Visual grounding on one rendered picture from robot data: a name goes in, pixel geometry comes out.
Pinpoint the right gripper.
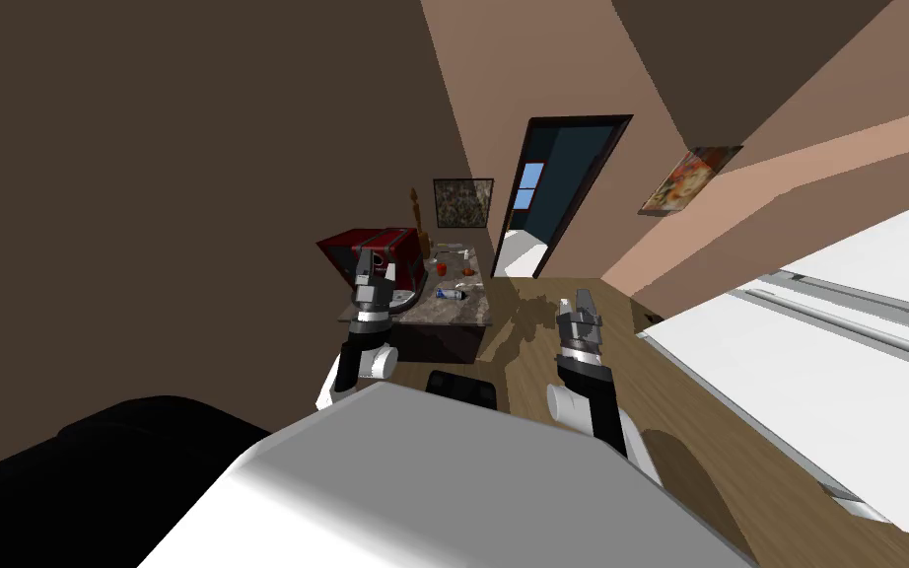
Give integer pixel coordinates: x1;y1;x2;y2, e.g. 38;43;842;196
555;287;606;358

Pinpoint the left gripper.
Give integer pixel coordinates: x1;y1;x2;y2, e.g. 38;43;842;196
351;250;396;317

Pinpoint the red coffee machine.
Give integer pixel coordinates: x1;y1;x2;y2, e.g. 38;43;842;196
315;227;430;317

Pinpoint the brown tall bottle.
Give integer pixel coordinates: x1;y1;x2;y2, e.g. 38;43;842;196
409;186;433;261

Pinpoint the dark table with marble top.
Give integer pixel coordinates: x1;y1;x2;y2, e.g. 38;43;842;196
336;244;496;367

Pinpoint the blue window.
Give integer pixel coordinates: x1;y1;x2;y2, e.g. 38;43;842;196
512;161;546;212

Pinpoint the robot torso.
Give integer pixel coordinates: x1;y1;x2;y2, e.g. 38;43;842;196
137;368;757;568

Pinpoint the white refrigerator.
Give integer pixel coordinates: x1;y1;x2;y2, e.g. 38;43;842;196
635;187;909;547

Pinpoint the dark speckled wall picture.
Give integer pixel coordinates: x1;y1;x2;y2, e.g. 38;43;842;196
432;177;496;231

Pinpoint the colourful wall painting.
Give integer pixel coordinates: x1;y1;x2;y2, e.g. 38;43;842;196
637;145;744;218

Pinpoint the grey bar handle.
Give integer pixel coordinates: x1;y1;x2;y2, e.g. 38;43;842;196
760;270;909;323
729;288;909;374

